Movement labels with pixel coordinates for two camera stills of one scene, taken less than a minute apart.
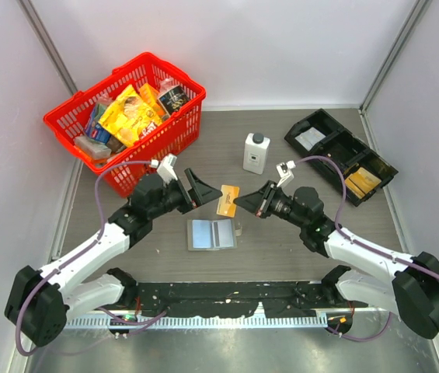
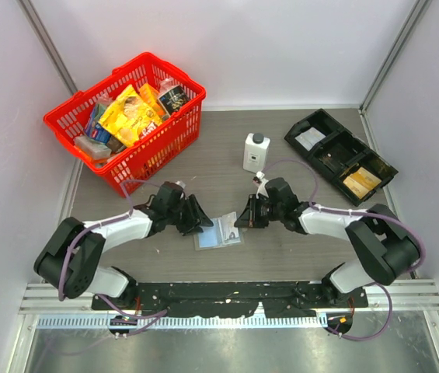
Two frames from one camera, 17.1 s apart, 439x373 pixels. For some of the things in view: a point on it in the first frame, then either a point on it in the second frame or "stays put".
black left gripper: x=203 y=193 to x=196 y=216
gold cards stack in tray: x=361 y=182 stays put
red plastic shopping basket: x=145 y=109 stays put
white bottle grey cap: x=256 y=149 stays put
